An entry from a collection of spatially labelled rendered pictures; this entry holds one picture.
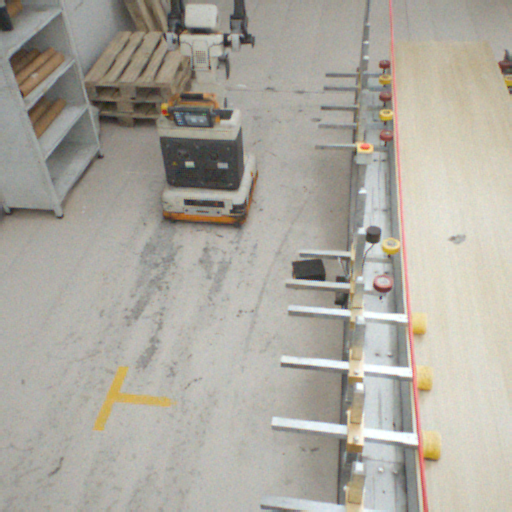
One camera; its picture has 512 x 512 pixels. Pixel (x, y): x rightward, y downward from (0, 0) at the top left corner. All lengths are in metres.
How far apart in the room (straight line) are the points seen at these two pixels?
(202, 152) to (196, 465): 2.01
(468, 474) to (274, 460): 1.20
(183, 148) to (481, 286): 2.22
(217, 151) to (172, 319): 1.17
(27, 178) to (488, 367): 3.35
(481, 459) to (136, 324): 2.21
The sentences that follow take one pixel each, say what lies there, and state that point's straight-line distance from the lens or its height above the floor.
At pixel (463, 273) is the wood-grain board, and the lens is 2.54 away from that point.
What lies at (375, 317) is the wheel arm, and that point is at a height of 0.96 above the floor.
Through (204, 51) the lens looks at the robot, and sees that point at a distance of 3.93.
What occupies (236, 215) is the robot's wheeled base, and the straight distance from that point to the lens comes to 4.02.
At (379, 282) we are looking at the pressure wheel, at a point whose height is 0.91.
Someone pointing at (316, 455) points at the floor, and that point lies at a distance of 2.94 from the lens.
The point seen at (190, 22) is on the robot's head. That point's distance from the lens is 3.94.
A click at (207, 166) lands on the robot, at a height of 0.49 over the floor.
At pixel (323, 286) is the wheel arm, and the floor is 0.86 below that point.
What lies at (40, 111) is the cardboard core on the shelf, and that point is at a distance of 4.77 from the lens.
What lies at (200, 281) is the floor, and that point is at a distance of 3.72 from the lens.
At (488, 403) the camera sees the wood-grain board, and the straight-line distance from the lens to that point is 2.13.
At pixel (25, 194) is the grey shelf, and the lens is 4.53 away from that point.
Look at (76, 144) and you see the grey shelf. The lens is 5.17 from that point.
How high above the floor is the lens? 2.58
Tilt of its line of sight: 41 degrees down
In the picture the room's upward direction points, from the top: 3 degrees counter-clockwise
